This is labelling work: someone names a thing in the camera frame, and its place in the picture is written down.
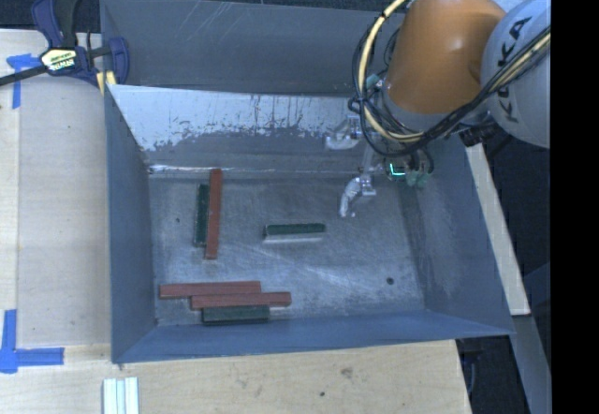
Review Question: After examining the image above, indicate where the dark green flat block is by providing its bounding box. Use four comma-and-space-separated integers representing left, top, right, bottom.
192, 183, 211, 249
200, 304, 272, 325
262, 222, 327, 245

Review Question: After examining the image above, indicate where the red-brown flat block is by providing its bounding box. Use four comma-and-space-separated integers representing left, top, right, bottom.
189, 290, 293, 311
203, 168, 225, 261
158, 280, 263, 301

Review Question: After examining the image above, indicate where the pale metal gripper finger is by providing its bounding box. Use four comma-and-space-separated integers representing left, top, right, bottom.
324, 114, 364, 152
338, 172, 378, 219

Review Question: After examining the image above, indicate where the grey metal bin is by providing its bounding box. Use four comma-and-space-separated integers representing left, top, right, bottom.
97, 0, 517, 364

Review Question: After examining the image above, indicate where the black cylinder on white bracket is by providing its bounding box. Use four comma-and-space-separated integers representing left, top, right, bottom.
458, 123, 498, 149

